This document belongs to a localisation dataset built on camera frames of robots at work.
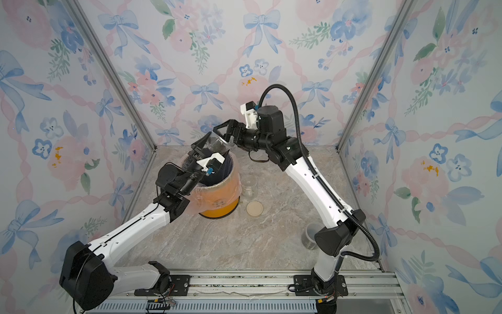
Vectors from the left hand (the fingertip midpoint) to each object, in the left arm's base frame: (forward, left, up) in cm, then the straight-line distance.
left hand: (216, 138), depth 64 cm
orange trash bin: (-10, +2, -33) cm, 35 cm away
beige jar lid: (-5, -13, -41) cm, 43 cm away
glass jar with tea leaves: (+2, -10, -34) cm, 36 cm away
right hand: (+1, -2, +2) cm, 3 cm away
